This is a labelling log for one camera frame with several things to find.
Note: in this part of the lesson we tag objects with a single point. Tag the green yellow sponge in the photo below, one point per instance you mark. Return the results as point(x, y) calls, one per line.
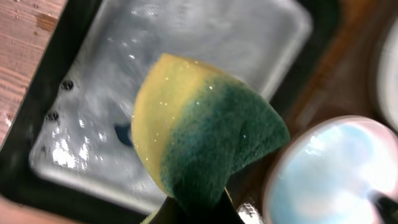
point(193, 126)

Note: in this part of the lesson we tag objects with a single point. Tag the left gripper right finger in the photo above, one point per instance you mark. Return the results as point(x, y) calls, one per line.
point(224, 212)

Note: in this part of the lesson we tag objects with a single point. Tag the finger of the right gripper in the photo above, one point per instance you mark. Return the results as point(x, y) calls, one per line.
point(386, 208)

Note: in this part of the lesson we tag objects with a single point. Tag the white plate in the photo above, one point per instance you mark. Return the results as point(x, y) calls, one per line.
point(383, 80)
point(331, 173)

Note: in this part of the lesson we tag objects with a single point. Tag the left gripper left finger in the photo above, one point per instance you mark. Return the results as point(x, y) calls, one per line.
point(169, 213)

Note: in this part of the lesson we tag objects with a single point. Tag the white plate top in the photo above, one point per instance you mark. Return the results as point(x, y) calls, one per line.
point(383, 80)

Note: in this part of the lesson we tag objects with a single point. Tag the brown plastic tray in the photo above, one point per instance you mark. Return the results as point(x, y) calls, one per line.
point(335, 73)

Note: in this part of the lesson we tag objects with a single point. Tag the black metal water tray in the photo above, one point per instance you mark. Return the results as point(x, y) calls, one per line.
point(69, 149)

